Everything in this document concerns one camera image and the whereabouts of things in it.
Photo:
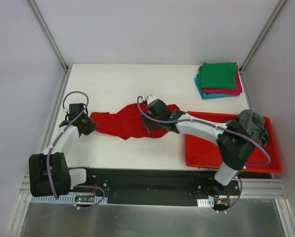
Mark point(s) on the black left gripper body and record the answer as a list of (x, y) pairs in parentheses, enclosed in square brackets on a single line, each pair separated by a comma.
[(87, 125)]

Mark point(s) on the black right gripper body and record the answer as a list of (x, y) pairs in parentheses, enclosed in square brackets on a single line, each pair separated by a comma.
[(150, 121)]

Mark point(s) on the red t-shirt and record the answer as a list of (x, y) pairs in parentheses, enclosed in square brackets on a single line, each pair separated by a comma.
[(126, 123)]

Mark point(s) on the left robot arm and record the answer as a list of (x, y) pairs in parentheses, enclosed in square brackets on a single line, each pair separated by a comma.
[(48, 170)]

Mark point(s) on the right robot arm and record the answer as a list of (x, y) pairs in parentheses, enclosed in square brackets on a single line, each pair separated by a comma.
[(234, 144)]

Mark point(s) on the teal folded t-shirt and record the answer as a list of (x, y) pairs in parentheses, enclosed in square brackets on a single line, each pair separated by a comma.
[(206, 95)]

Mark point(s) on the red plastic tray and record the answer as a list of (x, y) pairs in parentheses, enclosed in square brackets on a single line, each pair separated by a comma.
[(204, 154)]

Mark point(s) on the green folded t-shirt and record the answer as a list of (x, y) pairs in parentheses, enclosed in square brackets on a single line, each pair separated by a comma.
[(218, 75)]

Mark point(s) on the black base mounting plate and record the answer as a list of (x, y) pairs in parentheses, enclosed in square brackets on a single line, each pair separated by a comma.
[(154, 187)]

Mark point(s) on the magenta folded t-shirt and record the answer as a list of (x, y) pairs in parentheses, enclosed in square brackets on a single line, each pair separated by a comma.
[(219, 78)]

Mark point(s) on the grey crumpled t-shirt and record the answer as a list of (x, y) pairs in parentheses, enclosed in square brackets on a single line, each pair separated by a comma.
[(254, 125)]

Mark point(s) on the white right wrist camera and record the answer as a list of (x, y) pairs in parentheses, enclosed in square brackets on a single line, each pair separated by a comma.
[(149, 99)]

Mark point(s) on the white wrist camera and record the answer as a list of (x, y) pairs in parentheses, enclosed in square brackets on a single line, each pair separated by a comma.
[(149, 99), (66, 110)]

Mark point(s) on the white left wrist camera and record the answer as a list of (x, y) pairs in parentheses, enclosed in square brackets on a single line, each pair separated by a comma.
[(66, 110)]

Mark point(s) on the left white cable duct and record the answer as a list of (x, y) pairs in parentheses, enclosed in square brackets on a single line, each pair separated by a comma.
[(71, 199)]

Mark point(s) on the white cable duct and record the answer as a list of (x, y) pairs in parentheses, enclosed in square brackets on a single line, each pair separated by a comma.
[(71, 199), (205, 202)]

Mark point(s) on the right white cable duct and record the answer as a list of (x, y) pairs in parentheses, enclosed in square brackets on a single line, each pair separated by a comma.
[(205, 202)]

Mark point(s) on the left aluminium frame post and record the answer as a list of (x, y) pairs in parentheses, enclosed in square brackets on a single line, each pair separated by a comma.
[(47, 33)]

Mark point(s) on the aluminium frame post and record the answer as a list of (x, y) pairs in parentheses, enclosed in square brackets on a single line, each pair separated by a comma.
[(264, 32), (47, 33)]

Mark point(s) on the right aluminium frame post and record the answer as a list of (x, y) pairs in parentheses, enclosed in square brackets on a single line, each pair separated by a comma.
[(264, 32)]

